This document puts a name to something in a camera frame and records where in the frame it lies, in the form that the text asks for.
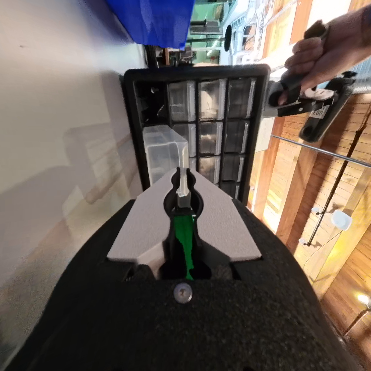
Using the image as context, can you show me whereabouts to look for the black lamp pole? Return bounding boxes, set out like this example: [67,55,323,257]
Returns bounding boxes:
[307,116,360,247]

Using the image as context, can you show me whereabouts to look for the metal rod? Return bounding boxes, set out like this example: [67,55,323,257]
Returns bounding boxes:
[271,135,371,167]

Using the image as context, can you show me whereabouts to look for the clear plastic drawer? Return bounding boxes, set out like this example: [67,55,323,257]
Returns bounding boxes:
[143,125,192,208]

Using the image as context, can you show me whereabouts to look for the person's left hand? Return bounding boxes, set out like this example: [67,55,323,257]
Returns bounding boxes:
[278,8,363,105]

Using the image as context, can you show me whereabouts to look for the black drawer cabinet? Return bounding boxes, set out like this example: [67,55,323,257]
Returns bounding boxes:
[122,64,271,206]

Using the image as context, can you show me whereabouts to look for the green plastic bin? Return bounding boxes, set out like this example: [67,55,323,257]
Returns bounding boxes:
[174,216,195,280]

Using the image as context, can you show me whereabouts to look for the blue plastic bin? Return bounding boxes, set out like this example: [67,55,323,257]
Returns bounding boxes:
[106,0,196,50]

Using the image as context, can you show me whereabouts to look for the white lamp shade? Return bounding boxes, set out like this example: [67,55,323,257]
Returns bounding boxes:
[330,210,352,231]

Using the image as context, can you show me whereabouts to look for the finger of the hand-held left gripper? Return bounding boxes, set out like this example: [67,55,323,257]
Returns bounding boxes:
[262,81,283,118]

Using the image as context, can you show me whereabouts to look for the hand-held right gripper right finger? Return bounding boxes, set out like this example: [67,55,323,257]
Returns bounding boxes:
[188,168,262,276]

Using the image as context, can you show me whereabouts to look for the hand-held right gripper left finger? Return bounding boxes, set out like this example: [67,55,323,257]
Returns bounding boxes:
[107,168,179,279]

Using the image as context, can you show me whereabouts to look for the group of clear cabinet drawers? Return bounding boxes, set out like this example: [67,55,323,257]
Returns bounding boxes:
[168,78,257,199]

